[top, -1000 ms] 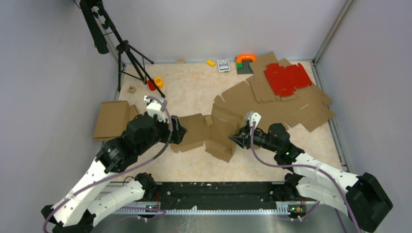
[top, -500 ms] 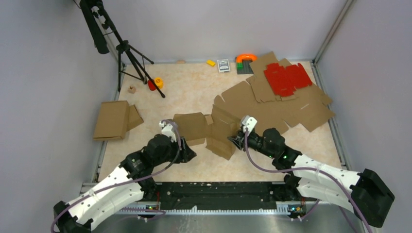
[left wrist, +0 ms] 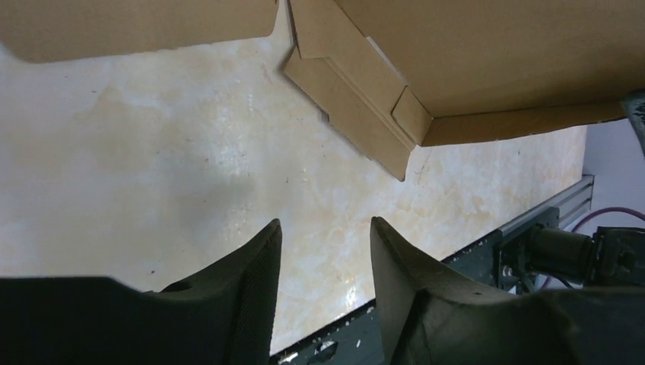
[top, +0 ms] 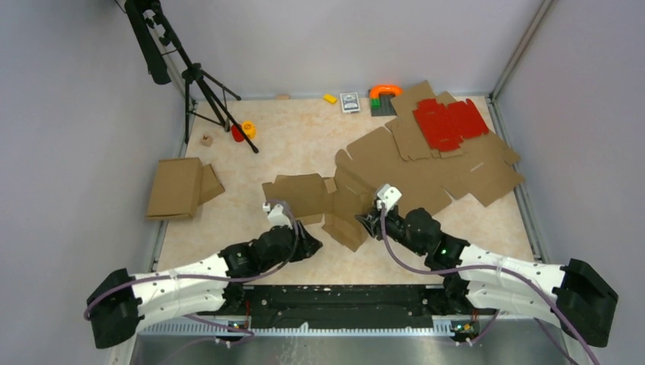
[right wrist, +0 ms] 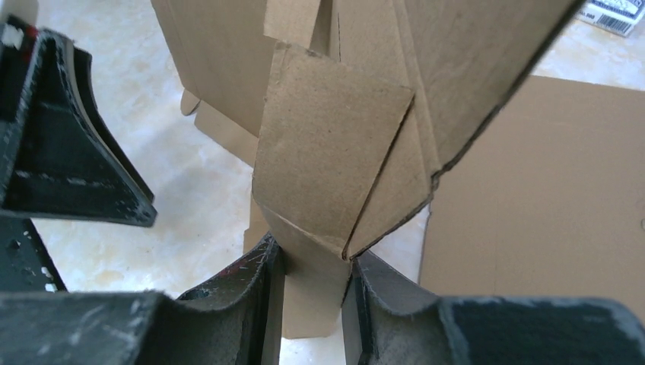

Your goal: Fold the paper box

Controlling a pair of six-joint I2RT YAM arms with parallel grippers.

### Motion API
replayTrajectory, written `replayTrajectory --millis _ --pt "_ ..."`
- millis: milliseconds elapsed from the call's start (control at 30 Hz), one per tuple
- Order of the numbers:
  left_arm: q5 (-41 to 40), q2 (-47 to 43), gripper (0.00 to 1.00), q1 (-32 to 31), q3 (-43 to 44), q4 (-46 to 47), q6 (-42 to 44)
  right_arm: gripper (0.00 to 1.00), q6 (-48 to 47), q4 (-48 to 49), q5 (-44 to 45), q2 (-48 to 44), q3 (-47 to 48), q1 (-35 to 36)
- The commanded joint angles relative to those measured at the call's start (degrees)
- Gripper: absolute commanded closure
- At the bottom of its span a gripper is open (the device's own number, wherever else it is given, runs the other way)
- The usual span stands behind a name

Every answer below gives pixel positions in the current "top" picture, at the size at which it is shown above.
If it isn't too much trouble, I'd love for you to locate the yellow round toy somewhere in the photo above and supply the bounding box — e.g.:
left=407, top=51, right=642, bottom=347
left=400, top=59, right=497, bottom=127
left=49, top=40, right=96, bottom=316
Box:
left=242, top=120, right=256, bottom=140

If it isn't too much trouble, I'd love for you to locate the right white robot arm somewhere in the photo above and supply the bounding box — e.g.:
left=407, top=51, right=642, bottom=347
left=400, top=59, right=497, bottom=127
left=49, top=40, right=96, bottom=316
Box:
left=355, top=184, right=618, bottom=348

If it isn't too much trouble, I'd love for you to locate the yellow small block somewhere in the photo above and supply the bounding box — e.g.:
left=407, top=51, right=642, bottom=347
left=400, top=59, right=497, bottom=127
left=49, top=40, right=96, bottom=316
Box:
left=323, top=94, right=338, bottom=104

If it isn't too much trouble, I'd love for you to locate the black camera tripod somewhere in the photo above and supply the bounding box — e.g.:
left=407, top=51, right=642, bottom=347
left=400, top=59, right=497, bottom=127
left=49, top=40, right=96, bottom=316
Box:
left=117, top=0, right=259, bottom=154

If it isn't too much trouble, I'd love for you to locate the large brown cardboard sheet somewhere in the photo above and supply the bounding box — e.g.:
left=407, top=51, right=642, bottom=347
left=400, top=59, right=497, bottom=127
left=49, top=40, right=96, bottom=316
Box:
left=335, top=80, right=526, bottom=217

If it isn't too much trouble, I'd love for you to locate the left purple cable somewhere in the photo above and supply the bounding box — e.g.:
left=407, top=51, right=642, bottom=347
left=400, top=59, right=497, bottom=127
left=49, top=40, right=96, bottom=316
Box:
left=83, top=198, right=302, bottom=346

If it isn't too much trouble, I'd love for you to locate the playing card deck box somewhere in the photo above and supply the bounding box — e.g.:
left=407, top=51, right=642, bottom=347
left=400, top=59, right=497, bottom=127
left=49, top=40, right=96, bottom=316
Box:
left=339, top=92, right=361, bottom=114

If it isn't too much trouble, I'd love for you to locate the red round toy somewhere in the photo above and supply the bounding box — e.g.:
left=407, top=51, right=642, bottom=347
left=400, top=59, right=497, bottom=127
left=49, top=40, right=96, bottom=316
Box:
left=230, top=125, right=245, bottom=143

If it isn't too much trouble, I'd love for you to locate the brown cardboard box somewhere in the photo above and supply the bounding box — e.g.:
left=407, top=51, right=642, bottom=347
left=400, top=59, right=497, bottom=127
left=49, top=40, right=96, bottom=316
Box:
left=145, top=157, right=225, bottom=221
left=262, top=167, right=376, bottom=252

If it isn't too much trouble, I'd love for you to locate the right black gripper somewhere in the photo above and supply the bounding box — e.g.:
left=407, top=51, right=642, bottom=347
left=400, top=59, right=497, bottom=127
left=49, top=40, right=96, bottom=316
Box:
left=357, top=205, right=427, bottom=257

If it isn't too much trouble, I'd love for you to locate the grey lego base plate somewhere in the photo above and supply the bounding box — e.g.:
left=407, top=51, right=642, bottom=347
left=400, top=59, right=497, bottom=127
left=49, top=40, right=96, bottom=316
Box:
left=370, top=94, right=396, bottom=117

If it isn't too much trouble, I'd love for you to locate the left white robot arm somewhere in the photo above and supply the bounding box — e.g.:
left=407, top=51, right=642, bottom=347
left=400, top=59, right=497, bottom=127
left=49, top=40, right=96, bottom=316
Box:
left=83, top=201, right=323, bottom=349

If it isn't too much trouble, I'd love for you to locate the red flat cardboard blank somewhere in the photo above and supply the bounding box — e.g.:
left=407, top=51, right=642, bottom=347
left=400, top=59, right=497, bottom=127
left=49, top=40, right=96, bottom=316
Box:
left=413, top=99, right=490, bottom=152

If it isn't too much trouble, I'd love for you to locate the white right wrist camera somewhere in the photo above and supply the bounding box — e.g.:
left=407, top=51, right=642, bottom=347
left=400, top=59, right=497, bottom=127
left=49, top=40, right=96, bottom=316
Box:
left=376, top=184, right=402, bottom=211

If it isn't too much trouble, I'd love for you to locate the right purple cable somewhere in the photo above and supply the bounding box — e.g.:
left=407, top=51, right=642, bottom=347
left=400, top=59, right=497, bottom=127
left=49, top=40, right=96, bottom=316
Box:
left=379, top=204, right=601, bottom=365

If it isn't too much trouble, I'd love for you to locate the orange horseshoe toy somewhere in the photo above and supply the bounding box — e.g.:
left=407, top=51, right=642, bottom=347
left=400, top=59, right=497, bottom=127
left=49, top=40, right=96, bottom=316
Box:
left=369, top=84, right=402, bottom=100

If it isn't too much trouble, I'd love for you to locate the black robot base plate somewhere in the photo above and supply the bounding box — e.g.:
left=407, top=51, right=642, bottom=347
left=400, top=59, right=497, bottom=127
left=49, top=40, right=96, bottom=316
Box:
left=212, top=284, right=494, bottom=330

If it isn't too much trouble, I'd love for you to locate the small brown cardboard blank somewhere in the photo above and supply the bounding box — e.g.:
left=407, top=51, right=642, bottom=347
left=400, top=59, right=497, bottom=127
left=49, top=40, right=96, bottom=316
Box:
left=385, top=118, right=465, bottom=161

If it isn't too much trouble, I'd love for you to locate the purple cable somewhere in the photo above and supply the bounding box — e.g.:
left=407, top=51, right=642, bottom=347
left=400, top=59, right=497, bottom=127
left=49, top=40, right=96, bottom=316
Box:
left=379, top=204, right=601, bottom=365
left=83, top=198, right=302, bottom=346

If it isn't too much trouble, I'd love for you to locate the small wooden cube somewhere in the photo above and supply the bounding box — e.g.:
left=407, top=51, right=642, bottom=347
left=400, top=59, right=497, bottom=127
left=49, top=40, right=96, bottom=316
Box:
left=199, top=134, right=214, bottom=147

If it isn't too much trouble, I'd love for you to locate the folded brown cardboard box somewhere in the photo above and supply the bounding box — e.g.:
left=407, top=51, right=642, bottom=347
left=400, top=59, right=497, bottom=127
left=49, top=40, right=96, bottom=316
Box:
left=145, top=157, right=225, bottom=221

